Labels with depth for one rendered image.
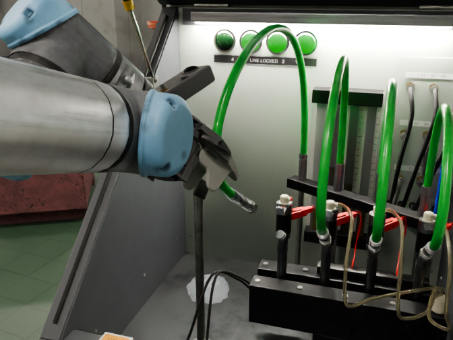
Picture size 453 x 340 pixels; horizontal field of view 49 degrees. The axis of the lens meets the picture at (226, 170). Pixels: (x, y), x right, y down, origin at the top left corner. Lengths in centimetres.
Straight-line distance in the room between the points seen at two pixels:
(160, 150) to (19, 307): 239
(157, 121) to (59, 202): 309
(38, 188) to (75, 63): 293
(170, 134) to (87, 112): 9
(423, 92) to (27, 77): 89
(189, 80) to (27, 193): 287
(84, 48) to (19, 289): 244
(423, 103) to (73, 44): 76
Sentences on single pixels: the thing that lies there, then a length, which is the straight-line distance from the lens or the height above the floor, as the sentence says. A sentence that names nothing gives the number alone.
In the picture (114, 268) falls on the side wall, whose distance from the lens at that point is 100.
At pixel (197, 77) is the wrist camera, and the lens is 68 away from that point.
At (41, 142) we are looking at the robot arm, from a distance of 33.
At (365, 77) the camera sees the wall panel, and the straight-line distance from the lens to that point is 110.
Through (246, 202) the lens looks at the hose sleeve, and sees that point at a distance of 82.
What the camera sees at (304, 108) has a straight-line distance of 103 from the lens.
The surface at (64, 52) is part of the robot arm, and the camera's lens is 54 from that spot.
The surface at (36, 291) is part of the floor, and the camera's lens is 287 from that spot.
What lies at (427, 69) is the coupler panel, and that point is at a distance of 110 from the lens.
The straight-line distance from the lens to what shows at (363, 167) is 112.
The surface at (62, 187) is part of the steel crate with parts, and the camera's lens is 344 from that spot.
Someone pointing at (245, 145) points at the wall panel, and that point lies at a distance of 118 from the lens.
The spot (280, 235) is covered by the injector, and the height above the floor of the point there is 108.
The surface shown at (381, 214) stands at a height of 120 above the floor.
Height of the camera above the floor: 149
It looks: 20 degrees down
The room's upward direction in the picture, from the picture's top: straight up
